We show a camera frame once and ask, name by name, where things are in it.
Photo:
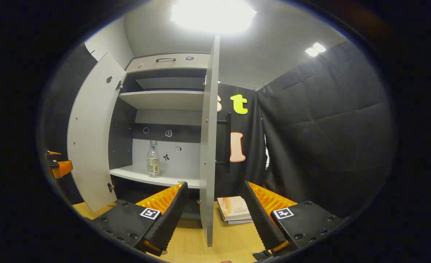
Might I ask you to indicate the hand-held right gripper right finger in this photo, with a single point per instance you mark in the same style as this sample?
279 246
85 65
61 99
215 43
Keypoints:
261 219

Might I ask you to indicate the black quilted cloth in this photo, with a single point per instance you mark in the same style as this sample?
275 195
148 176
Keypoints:
328 138

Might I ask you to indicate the grey cabinet drawer front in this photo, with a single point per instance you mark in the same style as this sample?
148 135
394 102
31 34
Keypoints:
146 65

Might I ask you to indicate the large ceiling light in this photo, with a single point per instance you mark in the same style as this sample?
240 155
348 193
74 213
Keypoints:
212 14

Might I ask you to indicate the black backdrop cloth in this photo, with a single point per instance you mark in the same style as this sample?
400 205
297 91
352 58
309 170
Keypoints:
250 146

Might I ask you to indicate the grey cabinet door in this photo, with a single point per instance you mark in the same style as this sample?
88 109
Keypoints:
91 138
209 146

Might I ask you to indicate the grey cabinet shelf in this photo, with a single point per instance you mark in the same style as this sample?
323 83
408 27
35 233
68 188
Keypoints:
164 99

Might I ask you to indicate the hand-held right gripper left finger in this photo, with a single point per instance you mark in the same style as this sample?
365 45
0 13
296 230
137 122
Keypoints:
168 223

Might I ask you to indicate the clear plastic bottle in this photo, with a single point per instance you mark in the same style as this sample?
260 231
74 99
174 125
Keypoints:
153 162

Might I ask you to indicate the grey cabinet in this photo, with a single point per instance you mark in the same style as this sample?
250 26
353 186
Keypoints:
171 117

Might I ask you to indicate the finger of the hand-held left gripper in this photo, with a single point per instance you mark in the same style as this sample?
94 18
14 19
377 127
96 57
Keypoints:
63 168

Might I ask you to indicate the white book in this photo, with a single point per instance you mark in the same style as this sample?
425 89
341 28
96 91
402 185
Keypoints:
239 221

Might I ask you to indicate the small ceiling light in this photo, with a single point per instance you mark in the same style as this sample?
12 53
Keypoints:
315 49

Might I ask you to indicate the beige cover book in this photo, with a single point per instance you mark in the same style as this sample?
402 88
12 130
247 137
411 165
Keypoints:
233 206

